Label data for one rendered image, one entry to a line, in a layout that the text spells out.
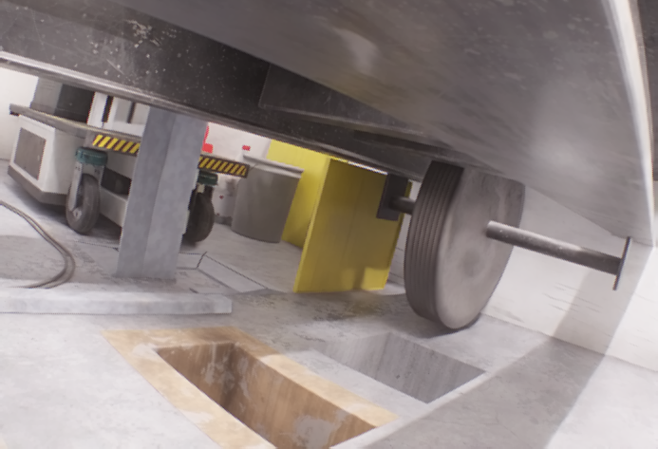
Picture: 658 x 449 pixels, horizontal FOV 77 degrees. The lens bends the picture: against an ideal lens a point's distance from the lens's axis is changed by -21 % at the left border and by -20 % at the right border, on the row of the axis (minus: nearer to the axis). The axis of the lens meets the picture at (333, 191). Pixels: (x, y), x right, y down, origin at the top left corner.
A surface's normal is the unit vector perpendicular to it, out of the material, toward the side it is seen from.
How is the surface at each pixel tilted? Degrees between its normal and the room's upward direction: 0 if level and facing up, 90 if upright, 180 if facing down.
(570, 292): 90
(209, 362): 90
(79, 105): 90
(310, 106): 90
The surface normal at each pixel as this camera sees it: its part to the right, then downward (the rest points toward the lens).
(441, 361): -0.60, -0.12
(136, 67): 0.76, 0.22
